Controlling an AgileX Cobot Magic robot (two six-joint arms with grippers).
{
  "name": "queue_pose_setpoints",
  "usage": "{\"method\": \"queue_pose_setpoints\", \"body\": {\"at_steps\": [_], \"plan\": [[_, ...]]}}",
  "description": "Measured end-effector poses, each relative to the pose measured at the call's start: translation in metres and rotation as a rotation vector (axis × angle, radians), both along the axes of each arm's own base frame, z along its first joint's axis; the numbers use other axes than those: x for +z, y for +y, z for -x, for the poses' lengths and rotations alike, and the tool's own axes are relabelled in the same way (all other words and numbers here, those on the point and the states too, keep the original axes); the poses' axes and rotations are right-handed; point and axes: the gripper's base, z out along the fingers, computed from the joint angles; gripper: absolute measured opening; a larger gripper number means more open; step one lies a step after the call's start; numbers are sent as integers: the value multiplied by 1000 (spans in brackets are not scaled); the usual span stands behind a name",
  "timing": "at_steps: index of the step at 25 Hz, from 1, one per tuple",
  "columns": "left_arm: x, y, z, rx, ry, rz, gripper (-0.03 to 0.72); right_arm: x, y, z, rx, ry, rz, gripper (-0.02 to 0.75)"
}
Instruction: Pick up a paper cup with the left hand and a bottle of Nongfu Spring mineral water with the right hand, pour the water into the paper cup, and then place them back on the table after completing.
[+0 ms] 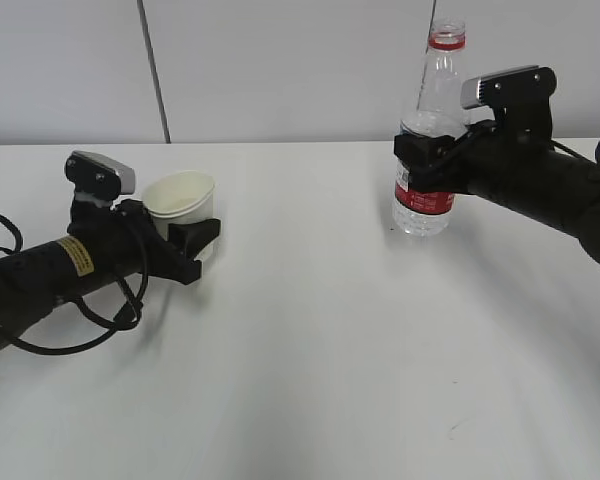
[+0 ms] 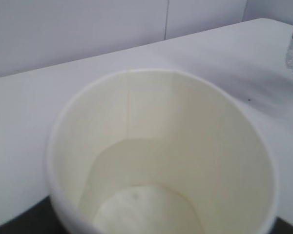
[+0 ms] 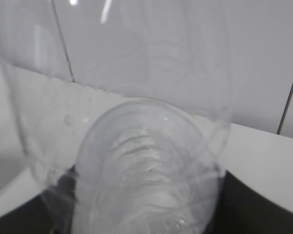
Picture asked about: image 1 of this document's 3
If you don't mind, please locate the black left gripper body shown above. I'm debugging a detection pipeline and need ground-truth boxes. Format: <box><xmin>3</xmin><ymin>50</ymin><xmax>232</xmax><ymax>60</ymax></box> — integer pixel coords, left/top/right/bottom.
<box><xmin>67</xmin><ymin>200</ymin><xmax>202</xmax><ymax>286</ymax></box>

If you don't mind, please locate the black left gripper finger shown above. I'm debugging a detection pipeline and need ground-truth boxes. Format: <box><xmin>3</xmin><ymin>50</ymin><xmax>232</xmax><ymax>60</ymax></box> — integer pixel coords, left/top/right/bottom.
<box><xmin>168</xmin><ymin>218</ymin><xmax>221</xmax><ymax>260</ymax></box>

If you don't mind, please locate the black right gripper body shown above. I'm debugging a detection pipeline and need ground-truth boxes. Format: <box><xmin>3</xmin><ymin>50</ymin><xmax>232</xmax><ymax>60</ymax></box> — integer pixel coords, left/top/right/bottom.
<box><xmin>393</xmin><ymin>100</ymin><xmax>553</xmax><ymax>193</ymax></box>

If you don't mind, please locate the white paper cup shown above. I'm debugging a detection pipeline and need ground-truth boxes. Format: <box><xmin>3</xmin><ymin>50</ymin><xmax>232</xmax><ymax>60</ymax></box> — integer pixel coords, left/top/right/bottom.
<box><xmin>141</xmin><ymin>171</ymin><xmax>215</xmax><ymax>240</ymax></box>

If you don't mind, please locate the clear plastic water bottle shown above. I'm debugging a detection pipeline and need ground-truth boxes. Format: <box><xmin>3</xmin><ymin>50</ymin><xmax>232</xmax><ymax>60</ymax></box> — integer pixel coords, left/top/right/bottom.
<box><xmin>392</xmin><ymin>19</ymin><xmax>469</xmax><ymax>237</ymax></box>

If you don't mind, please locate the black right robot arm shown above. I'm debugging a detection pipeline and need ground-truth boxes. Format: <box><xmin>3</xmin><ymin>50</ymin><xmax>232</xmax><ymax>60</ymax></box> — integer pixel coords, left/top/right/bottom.
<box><xmin>394</xmin><ymin>102</ymin><xmax>600</xmax><ymax>265</ymax></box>

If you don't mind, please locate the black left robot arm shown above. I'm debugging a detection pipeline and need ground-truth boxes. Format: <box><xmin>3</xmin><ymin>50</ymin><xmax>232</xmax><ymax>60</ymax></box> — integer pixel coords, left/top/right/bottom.
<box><xmin>0</xmin><ymin>200</ymin><xmax>221</xmax><ymax>356</ymax></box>

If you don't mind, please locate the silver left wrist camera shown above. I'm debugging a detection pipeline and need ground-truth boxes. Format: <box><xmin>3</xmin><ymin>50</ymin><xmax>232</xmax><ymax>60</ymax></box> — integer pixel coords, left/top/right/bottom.
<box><xmin>64</xmin><ymin>150</ymin><xmax>136</xmax><ymax>208</ymax></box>

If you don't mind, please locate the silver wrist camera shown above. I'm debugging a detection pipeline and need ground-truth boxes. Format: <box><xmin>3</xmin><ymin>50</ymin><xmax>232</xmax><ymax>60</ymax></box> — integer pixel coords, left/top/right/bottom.
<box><xmin>64</xmin><ymin>150</ymin><xmax>136</xmax><ymax>208</ymax></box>
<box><xmin>460</xmin><ymin>65</ymin><xmax>557</xmax><ymax>110</ymax></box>

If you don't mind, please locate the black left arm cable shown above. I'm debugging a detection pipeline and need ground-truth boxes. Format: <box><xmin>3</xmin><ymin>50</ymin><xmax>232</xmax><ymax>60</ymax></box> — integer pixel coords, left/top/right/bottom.
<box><xmin>0</xmin><ymin>207</ymin><xmax>151</xmax><ymax>356</ymax></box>

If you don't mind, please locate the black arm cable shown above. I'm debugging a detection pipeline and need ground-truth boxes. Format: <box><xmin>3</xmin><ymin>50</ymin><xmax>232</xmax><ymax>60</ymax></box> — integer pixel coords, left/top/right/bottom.
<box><xmin>549</xmin><ymin>124</ymin><xmax>600</xmax><ymax>166</ymax></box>
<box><xmin>0</xmin><ymin>207</ymin><xmax>151</xmax><ymax>356</ymax></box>

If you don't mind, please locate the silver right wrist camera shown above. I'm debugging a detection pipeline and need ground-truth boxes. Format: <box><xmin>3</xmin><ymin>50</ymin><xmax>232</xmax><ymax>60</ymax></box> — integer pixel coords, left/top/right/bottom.
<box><xmin>460</xmin><ymin>65</ymin><xmax>557</xmax><ymax>110</ymax></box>

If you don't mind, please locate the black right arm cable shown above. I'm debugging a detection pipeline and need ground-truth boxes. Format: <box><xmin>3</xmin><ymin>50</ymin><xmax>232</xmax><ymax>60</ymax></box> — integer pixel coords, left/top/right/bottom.
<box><xmin>549</xmin><ymin>124</ymin><xmax>600</xmax><ymax>166</ymax></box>

